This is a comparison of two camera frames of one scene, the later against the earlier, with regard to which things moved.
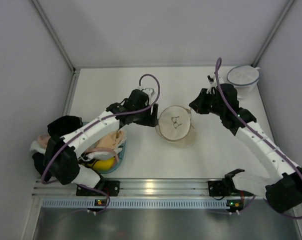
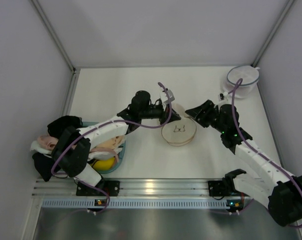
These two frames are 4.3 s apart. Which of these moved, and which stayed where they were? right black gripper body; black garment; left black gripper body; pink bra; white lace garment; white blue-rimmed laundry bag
Moved: left black gripper body; right black gripper body
Stayed: white lace garment; black garment; pink bra; white blue-rimmed laundry bag
